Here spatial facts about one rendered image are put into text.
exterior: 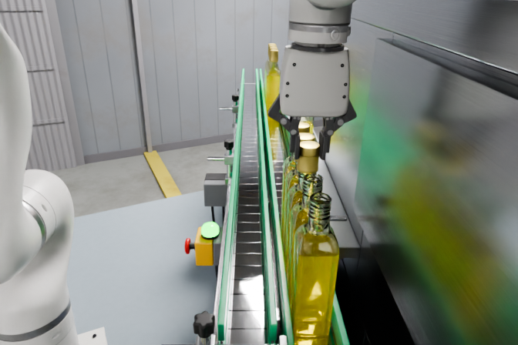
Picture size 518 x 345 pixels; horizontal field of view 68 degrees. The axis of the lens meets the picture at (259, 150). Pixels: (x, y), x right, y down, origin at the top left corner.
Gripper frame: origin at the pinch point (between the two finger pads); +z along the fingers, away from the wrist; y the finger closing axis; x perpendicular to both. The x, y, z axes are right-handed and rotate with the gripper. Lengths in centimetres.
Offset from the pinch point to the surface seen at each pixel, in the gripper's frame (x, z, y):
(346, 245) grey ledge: -12.6, 28.9, -12.0
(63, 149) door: -258, 115, 176
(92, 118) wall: -275, 91, 152
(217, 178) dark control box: -52, 33, 20
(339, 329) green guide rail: 17.1, 20.6, -3.4
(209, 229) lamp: -22.0, 31.8, 19.0
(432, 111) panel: 12.7, -9.8, -12.0
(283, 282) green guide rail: 8.0, 20.5, 3.8
